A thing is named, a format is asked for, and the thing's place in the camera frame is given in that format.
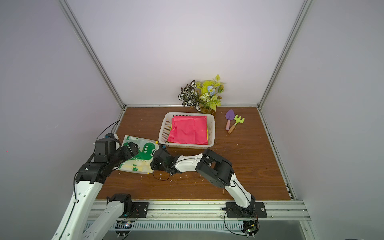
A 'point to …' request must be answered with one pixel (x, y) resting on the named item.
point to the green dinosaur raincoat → (140, 163)
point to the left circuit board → (123, 228)
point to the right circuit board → (250, 227)
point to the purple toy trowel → (230, 115)
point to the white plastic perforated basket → (165, 129)
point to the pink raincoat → (192, 130)
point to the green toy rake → (237, 120)
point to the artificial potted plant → (204, 96)
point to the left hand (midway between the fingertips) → (132, 147)
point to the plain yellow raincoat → (207, 134)
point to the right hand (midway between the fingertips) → (149, 162)
